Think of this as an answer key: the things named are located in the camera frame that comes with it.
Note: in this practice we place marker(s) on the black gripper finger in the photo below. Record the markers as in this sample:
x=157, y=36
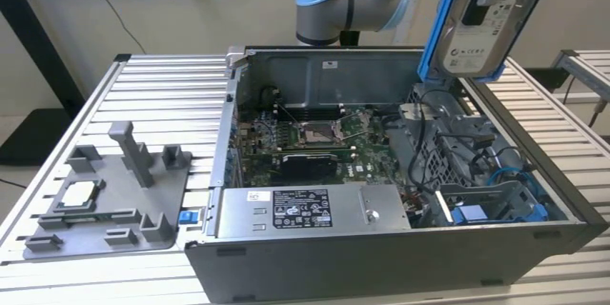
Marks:
x=477, y=12

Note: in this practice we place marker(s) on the blue carrier in disk bay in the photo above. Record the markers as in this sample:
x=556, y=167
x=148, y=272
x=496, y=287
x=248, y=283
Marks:
x=468, y=212

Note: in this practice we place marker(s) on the hard disk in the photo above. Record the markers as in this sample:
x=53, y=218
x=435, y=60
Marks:
x=476, y=51

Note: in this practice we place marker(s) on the blue case latch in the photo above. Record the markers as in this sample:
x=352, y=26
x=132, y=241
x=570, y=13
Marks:
x=186, y=218

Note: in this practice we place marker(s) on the grey metal disk bay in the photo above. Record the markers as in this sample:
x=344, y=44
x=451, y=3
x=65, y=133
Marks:
x=504, y=192

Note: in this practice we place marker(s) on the green motherboard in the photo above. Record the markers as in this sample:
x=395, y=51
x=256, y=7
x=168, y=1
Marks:
x=371, y=162

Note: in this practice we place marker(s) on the black box under table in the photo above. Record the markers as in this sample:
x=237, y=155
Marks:
x=544, y=80

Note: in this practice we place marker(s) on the grey parts rack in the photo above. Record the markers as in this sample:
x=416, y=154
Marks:
x=142, y=208

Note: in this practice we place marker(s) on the silver CPU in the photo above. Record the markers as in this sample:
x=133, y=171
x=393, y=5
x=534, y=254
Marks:
x=81, y=194

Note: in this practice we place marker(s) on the black graphics card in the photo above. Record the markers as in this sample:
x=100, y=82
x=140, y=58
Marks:
x=309, y=167

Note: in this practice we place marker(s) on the black PC case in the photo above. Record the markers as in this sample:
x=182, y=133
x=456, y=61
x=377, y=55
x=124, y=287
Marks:
x=380, y=265

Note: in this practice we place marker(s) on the CPU socket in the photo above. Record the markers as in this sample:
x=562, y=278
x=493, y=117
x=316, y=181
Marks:
x=316, y=134

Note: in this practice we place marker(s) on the silver power supply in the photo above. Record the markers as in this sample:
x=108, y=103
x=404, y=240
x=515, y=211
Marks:
x=237, y=219

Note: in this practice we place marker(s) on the metal slat side table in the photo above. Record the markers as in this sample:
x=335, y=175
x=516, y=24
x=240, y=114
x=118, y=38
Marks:
x=588, y=69

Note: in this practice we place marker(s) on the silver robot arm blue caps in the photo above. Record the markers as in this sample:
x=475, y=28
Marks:
x=333, y=8

